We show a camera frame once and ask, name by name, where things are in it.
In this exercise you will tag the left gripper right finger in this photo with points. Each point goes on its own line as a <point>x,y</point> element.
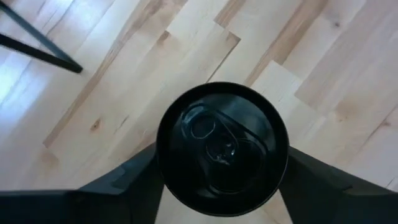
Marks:
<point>335,202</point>

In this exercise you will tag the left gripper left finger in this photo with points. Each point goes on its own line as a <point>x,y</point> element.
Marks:
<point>93,205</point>

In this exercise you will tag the tall white Celsius can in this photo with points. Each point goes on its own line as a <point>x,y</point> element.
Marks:
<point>222,149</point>

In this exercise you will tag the wooden shelf black metal frame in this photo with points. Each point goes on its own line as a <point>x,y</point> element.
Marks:
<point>40,54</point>

